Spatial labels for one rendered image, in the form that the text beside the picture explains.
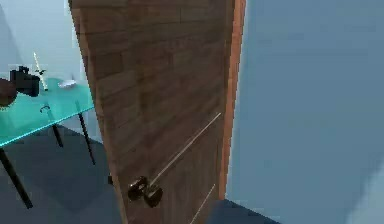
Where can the brown wooden room door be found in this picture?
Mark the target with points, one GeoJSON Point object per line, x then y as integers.
{"type": "Point", "coordinates": [160, 86]}

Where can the dark bronze door knob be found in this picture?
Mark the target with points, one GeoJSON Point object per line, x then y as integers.
{"type": "Point", "coordinates": [145, 192]}

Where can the small white dish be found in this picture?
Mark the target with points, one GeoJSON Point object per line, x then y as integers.
{"type": "Point", "coordinates": [67, 84]}

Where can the white thin stick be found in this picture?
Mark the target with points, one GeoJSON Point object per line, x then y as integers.
{"type": "Point", "coordinates": [40, 72]}

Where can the teal glass table black legs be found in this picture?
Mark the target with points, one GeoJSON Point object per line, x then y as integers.
{"type": "Point", "coordinates": [30, 116]}

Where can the black boxy object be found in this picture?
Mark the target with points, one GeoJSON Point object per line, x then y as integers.
{"type": "Point", "coordinates": [26, 83]}

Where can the dark brown round object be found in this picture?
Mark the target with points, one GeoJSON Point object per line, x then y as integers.
{"type": "Point", "coordinates": [6, 93]}

